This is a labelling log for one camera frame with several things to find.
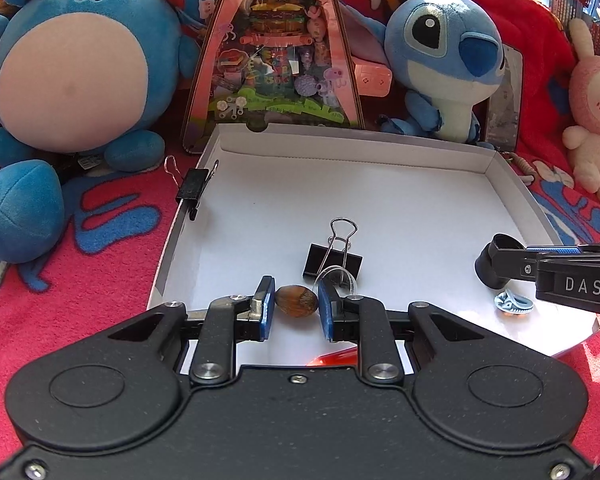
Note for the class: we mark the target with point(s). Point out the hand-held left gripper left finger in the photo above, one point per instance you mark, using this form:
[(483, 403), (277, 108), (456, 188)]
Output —
[(266, 310)]

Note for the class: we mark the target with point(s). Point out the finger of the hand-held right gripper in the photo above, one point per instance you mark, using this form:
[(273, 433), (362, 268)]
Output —
[(555, 248), (500, 265)]

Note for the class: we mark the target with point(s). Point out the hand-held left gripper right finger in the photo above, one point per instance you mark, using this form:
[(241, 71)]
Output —
[(326, 310)]

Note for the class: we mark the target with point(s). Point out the brown nut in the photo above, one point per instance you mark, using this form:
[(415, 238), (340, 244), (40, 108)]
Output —
[(296, 301)]

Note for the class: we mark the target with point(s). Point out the large black binder clip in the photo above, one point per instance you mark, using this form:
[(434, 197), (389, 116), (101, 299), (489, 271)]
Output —
[(330, 262)]

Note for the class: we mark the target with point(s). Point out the white cardboard box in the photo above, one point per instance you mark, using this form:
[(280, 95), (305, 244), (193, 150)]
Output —
[(405, 200)]

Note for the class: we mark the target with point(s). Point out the clear plastic clip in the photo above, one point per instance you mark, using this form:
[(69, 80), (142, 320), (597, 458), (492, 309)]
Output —
[(349, 282)]

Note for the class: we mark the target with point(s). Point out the small red plastic piece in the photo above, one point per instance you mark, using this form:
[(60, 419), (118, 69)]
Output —
[(332, 357)]

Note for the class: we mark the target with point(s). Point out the small black binder clip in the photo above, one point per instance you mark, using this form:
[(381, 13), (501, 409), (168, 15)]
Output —
[(194, 185)]

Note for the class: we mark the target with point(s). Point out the black smartphone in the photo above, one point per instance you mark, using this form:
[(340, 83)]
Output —
[(505, 105)]

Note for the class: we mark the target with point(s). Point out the pink bunny plush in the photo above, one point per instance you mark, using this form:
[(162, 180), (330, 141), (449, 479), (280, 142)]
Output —
[(597, 100)]

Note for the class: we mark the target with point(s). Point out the red printed blanket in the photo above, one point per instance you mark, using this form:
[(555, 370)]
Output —
[(105, 240)]

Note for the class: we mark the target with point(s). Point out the blue alien plush toy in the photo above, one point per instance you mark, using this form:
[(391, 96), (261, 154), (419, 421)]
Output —
[(445, 50)]

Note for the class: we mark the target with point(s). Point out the small pink box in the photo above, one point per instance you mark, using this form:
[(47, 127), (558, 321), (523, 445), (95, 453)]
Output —
[(372, 77)]

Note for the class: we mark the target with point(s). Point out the pink triangular toy box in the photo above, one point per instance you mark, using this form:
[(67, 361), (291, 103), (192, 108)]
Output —
[(275, 50)]

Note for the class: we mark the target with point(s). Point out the round blue mouse plush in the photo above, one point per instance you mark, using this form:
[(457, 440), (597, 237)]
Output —
[(75, 75)]

